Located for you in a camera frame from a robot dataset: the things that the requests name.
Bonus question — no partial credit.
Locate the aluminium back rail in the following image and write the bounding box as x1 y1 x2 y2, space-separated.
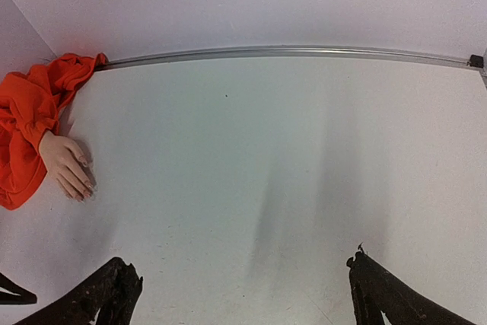
97 46 486 77

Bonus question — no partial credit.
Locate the mannequin hand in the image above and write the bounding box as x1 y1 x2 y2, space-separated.
39 131 94 202

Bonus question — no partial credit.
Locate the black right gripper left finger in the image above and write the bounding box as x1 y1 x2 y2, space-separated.
22 256 143 325

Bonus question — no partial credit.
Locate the orange cloth sleeve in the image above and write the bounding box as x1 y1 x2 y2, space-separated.
1 53 108 210

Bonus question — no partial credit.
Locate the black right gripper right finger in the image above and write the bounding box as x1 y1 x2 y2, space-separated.
346 245 471 325

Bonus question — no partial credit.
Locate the black corner bracket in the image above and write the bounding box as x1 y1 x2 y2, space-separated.
468 55 484 69

